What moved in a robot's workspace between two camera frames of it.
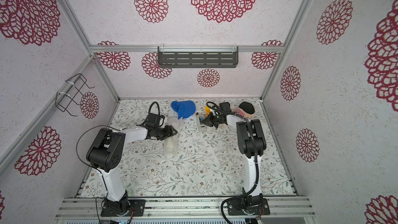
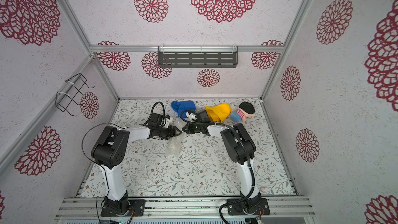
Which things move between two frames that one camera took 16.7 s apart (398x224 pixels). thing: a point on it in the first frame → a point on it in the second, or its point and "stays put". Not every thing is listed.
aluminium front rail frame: [283, 207] stays put
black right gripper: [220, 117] → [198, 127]
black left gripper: [170, 132] stays put
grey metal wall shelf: [198, 57] stays put
